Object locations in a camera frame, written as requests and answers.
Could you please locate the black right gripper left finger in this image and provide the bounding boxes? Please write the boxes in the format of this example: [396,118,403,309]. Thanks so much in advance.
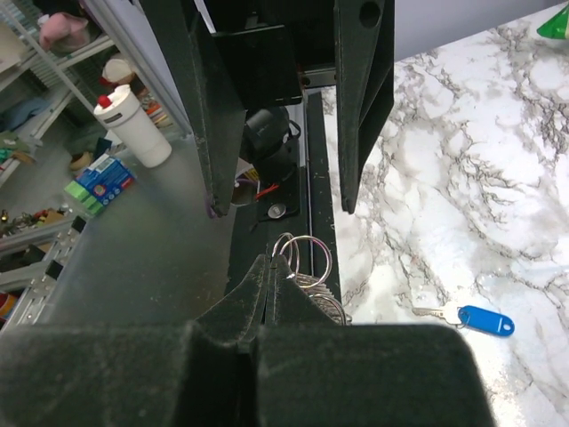
[1,255,269,426]

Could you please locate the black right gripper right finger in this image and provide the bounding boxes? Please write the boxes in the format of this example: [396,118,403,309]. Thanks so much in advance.
[255,255,499,427]

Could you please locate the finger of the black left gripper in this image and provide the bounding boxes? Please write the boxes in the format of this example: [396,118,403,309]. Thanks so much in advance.
[333,1,395,214]
[141,1,245,216]

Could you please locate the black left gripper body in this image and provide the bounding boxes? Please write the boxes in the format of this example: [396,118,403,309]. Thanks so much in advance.
[193,1,336,107]

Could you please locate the red handled key organizer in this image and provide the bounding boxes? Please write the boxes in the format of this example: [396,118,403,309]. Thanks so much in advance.
[271,232,352,326]

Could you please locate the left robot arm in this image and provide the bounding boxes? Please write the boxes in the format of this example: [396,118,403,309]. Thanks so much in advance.
[141,1,395,216]

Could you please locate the white tumbler red lid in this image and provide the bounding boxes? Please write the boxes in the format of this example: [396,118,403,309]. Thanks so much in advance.
[93,85,172,168]

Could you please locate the blue green carton box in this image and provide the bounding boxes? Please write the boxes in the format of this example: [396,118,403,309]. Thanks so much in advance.
[63,154,135,217]

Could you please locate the blue tagged key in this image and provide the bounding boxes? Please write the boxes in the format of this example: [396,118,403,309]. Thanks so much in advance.
[412,303,516,338]

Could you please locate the pink cloth on shelf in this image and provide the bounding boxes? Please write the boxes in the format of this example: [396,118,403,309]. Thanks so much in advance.
[37,12,92,54]

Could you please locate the green white snack bag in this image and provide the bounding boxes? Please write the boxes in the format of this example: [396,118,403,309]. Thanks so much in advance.
[536,4,569,40]

